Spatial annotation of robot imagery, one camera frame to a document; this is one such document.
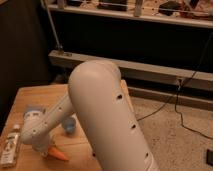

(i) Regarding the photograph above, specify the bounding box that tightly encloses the black object on floor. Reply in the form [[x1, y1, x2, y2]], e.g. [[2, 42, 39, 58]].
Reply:
[[206, 149, 213, 166]]

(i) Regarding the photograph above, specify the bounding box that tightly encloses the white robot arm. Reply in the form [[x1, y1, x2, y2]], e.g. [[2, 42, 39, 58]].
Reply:
[[21, 60, 160, 171]]

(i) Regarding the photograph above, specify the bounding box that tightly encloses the wall shelf with clutter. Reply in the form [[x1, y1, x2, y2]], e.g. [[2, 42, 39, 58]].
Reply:
[[41, 0, 213, 29]]

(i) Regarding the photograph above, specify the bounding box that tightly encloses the orange carrot-shaped pepper toy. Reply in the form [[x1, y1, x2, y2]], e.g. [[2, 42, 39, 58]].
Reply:
[[48, 146, 69, 161]]

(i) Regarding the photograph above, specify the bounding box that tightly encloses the blue plastic cup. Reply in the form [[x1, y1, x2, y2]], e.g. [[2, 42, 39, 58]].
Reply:
[[62, 117, 76, 134]]

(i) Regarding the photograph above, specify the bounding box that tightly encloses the black cable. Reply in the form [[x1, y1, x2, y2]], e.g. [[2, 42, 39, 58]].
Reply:
[[136, 31, 213, 141]]

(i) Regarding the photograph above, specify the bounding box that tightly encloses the white tube with cap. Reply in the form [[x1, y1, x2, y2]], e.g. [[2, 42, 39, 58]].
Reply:
[[0, 124, 21, 168]]

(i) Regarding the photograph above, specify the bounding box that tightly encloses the metal lamp pole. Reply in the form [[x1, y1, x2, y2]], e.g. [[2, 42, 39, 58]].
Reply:
[[43, 0, 64, 53]]

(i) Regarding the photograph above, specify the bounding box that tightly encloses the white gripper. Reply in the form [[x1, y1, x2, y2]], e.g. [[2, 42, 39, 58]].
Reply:
[[32, 135, 54, 157]]

